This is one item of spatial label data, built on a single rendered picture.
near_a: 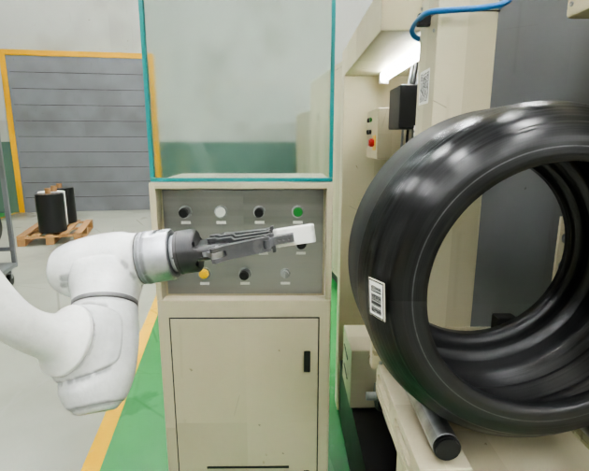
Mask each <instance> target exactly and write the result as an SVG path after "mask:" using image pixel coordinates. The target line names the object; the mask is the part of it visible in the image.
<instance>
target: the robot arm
mask: <svg viewBox="0 0 589 471"><path fill-rule="evenodd" d="M311 242H316V236H315V230H314V224H313V223H309V224H303V225H297V226H290V227H284V228H278V229H274V225H270V228H266V229H256V230H247V231H237V232H222V233H221V234H214V235H210V236H209V238H206V239H202V238H201V237H200V234H199V233H198V232H197V230H195V229H187V230H180V231H176V232H174V231H173V230H172V229H170V228H168V229H163V230H160V229H159V230H153V231H143V232H140V233H127V232H110V233H103V234H98V235H90V236H85V237H83V238H80V239H76V240H73V241H70V242H68V243H65V244H63V245H62V246H60V247H58V248H57V249H55V250H54V251H53V252H52V253H51V255H50V257H49V259H48V262H47V267H46V273H47V279H48V282H49V284H50V286H51V287H52V288H53V289H54V290H55V291H56V292H58V293H60V294H62V295H65V296H67V297H70V298H71V306H67V307H64V308H62V309H60V310H59V311H58V312H56V313H48V312H44V311H42V310H39V309H37V308H35V307H33V306H32V305H30V304H29V303H28V302H27V301H26V300H25V299H23V298H22V296H21V295H20V294H19V293H18V292H17V291H16V290H15V289H14V287H13V286H12V285H11V283H10V282H9V281H8V280H7V278H6V277H5V276H4V274H3V273H2V272H1V270H0V341H1V342H3V343H4V344H6V345H8V346H9V347H11V348H13V349H15V350H17V351H19V352H22V353H24V354H26V355H29V356H31V357H34V358H36V359H38V364H39V367H40V369H41V370H42V371H43V373H45V374H46V375H48V376H50V377H52V378H53V380H54V381H55V382H57V383H58V395H59V397H60V399H61V401H62V403H63V405H64V406H65V408H66V409H67V410H68V411H71V412H72V413H73V414H74V415H77V416H80V415H87V414H94V413H98V412H104V411H108V410H112V409H115V408H116V407H118V406H119V405H120V404H121V402H122V401H123V400H125V398H126V397H127V395H128V393H129V392H130V389H131V387H132V384H133V381H134V377H135V373H136V364H137V356H138V347H139V320H138V301H139V296H140V294H141V291H142V288H143V285H144V284H153V283H155V282H162V281H169V280H174V279H178V278H179V277H180V274H182V275H184V274H191V273H196V272H200V271H202V269H203V267H204V261H207V260H211V261H212V263H213V264H218V263H221V262H224V261H228V260H232V259H236V258H241V257H246V256H250V255H254V254H259V253H264V252H270V251H272V250H273V252H276V251H277V249H276V248H280V247H287V246H292V245H299V244H306V243H311Z"/></svg>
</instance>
